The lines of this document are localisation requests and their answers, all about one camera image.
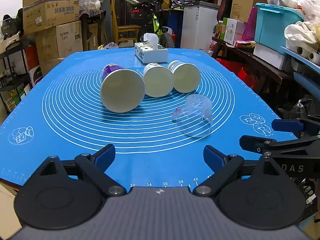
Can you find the clear plastic cup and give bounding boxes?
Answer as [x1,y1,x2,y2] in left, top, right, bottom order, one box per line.
[172,94,212,138]

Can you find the blue yellow paper cup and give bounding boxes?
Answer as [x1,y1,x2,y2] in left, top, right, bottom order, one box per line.
[168,60,201,93]

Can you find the purple paper cup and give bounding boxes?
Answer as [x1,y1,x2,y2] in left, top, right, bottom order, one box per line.
[100,64,145,113]

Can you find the white patterned paper cup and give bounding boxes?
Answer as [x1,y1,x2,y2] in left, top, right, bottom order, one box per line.
[143,63,174,98]

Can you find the dark wooden side table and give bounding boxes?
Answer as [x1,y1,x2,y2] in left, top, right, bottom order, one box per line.
[212,37,294,95]

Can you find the teal plastic storage bin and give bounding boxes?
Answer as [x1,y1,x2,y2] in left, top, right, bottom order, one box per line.
[254,3,304,54]

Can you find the blue silicone baking mat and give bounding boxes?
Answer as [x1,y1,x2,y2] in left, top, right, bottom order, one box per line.
[1,48,294,189]

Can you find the black shelf rack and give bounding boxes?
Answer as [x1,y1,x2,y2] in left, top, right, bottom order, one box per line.
[0,41,33,111]

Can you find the green white product box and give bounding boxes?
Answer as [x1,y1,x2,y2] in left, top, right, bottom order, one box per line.
[220,17,246,45]

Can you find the white chest freezer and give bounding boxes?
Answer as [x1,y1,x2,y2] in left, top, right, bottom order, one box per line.
[180,1,220,53]

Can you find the lower cardboard box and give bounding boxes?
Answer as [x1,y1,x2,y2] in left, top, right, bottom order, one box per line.
[35,21,83,75]

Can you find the white tissue pack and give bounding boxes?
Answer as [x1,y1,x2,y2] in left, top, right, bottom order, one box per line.
[135,33,168,64]

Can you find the wooden chair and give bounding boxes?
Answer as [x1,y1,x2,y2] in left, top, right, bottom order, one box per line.
[110,0,140,44]

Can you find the black bicycle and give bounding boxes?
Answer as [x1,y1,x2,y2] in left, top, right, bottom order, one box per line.
[125,0,175,48]

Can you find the upper cardboard box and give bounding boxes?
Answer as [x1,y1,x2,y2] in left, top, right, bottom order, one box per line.
[22,0,80,35]

